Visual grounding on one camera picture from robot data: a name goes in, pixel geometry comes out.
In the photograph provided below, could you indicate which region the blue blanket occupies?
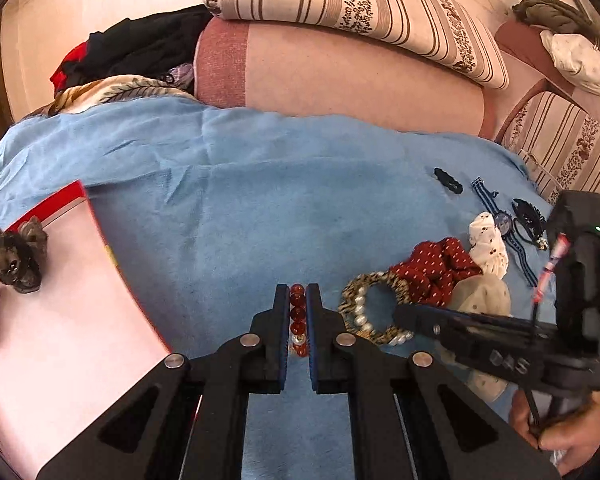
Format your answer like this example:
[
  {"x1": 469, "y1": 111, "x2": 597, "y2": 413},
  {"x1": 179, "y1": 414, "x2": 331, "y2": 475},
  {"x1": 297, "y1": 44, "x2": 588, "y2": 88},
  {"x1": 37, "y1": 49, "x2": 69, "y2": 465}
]
[{"x1": 0, "y1": 97, "x2": 556, "y2": 480}]

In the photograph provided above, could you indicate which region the red bead bracelet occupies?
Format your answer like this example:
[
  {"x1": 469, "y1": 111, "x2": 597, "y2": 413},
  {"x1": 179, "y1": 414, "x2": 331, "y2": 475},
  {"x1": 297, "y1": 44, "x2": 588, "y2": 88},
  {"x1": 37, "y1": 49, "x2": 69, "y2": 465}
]
[{"x1": 289, "y1": 284, "x2": 310, "y2": 359}]

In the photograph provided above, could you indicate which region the pink bolster cushion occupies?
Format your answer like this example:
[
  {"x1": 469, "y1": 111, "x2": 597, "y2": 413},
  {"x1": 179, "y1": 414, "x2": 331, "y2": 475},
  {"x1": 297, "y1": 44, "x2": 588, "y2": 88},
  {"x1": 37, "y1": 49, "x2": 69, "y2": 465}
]
[{"x1": 193, "y1": 18, "x2": 499, "y2": 139}]

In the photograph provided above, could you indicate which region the golden patterned cloth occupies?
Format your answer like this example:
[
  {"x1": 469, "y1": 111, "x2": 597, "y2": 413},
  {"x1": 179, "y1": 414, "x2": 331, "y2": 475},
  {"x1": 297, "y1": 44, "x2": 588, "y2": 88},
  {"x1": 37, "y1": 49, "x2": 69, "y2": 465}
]
[{"x1": 29, "y1": 74, "x2": 202, "y2": 122}]

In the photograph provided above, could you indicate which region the grey fabric hair claw clip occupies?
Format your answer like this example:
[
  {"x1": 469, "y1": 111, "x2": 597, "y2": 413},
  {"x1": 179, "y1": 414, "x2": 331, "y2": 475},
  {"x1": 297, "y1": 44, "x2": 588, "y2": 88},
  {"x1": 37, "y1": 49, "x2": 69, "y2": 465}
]
[{"x1": 0, "y1": 214, "x2": 51, "y2": 294}]

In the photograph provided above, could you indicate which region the black wavy hair clip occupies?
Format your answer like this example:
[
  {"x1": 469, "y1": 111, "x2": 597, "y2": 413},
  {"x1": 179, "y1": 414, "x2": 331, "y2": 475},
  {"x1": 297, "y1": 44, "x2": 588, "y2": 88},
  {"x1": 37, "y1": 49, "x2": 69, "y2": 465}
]
[{"x1": 433, "y1": 167, "x2": 464, "y2": 195}]

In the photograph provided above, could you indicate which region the red cloth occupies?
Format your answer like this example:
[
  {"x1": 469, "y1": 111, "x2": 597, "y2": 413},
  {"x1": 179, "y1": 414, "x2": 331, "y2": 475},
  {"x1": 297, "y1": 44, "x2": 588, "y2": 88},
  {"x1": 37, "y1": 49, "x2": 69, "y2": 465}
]
[{"x1": 49, "y1": 42, "x2": 89, "y2": 99}]

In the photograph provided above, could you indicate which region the black clothing pile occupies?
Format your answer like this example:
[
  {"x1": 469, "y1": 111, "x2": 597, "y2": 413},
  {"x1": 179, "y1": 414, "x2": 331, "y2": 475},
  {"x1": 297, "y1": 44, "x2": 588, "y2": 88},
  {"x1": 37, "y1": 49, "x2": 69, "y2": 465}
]
[{"x1": 62, "y1": 4, "x2": 214, "y2": 84}]

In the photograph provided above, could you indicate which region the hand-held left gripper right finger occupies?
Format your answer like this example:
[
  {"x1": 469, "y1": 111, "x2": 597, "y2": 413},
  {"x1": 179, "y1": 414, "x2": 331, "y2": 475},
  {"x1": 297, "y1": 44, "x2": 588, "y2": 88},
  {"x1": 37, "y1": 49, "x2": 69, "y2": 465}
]
[{"x1": 306, "y1": 284, "x2": 561, "y2": 480}]

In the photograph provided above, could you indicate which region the blue striped band watch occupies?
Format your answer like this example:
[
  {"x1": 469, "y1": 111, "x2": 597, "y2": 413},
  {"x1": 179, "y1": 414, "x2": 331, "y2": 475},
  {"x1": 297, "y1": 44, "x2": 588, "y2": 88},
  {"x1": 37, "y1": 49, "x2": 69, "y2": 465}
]
[{"x1": 470, "y1": 176, "x2": 539, "y2": 287}]

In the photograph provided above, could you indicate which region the leopard print pearl scrunchie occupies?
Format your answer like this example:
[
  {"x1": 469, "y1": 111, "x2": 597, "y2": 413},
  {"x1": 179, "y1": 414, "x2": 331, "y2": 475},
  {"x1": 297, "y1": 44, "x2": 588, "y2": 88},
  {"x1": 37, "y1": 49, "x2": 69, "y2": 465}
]
[{"x1": 338, "y1": 271, "x2": 417, "y2": 347}]

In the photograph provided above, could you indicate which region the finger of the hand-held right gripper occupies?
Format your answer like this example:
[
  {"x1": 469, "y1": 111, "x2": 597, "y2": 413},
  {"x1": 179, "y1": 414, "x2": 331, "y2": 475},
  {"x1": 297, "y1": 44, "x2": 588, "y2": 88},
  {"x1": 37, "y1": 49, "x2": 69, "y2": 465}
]
[{"x1": 392, "y1": 304, "x2": 483, "y2": 361}]

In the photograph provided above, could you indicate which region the cream polka dot scrunchie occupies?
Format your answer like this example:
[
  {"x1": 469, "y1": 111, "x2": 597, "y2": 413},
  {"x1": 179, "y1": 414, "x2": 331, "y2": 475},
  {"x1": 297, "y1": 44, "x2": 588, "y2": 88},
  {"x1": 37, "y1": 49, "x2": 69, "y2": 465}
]
[{"x1": 439, "y1": 276, "x2": 512, "y2": 404}]

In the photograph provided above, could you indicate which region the maroon sofa cushion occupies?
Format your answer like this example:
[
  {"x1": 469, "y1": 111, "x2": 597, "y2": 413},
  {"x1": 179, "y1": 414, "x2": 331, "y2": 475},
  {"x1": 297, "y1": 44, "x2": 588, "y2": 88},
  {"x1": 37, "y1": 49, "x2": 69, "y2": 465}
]
[{"x1": 494, "y1": 20, "x2": 600, "y2": 128}]

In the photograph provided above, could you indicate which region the red-rimmed white tray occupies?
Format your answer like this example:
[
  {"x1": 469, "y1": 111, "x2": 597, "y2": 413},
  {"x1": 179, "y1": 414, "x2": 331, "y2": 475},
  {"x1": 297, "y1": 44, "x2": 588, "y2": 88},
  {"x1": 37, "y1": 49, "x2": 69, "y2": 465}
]
[{"x1": 0, "y1": 180, "x2": 202, "y2": 480}]

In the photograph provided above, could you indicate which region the red polka dot scrunchie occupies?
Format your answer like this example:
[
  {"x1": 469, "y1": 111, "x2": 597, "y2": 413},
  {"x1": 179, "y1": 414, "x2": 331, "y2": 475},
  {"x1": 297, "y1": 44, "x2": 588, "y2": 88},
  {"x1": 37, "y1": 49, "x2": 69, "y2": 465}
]
[{"x1": 390, "y1": 236, "x2": 484, "y2": 309}]

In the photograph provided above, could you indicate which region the black leaf hair clip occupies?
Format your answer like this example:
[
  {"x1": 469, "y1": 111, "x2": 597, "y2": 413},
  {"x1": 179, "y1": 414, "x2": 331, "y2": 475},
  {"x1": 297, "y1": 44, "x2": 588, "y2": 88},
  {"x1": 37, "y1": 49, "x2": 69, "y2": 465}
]
[{"x1": 510, "y1": 198, "x2": 550, "y2": 250}]

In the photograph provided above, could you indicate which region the red white cable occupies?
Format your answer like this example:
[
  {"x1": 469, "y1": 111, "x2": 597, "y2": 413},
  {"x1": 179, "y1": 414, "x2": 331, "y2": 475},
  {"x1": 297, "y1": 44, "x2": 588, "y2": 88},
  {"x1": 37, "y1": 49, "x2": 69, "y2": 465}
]
[{"x1": 532, "y1": 234, "x2": 570, "y2": 307}]

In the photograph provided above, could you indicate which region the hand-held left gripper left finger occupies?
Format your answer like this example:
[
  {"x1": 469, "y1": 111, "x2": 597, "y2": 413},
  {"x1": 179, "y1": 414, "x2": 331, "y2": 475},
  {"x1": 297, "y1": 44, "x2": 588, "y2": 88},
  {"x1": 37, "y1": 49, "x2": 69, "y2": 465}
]
[{"x1": 35, "y1": 284, "x2": 291, "y2": 480}]

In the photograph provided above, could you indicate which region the person's right hand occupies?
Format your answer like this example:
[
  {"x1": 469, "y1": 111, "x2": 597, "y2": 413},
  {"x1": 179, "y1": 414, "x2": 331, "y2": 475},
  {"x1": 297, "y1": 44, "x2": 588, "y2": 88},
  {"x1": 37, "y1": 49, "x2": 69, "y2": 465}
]
[{"x1": 509, "y1": 389, "x2": 600, "y2": 477}]

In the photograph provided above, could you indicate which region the lilac cloth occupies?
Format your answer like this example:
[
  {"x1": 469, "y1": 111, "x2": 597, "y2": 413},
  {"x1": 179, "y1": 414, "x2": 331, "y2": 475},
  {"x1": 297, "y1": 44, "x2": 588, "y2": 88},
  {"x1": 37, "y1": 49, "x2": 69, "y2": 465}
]
[{"x1": 167, "y1": 62, "x2": 197, "y2": 87}]

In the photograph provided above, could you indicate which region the white crumpled cloth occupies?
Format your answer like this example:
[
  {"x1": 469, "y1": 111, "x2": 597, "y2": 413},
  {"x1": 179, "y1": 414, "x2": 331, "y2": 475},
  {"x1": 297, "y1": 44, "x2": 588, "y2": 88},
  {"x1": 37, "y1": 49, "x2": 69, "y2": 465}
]
[{"x1": 539, "y1": 30, "x2": 600, "y2": 99}]

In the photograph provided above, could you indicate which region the white cherry print scrunchie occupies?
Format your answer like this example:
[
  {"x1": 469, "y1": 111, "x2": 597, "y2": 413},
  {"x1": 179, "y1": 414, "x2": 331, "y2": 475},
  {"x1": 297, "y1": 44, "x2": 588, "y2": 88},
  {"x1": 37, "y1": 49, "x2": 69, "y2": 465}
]
[{"x1": 468, "y1": 211, "x2": 510, "y2": 281}]

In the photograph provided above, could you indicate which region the striped floral seat cushion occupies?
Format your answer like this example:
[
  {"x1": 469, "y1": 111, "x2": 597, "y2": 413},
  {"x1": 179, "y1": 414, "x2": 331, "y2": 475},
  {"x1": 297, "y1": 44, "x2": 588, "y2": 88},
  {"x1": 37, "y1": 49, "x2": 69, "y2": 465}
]
[{"x1": 500, "y1": 91, "x2": 600, "y2": 283}]

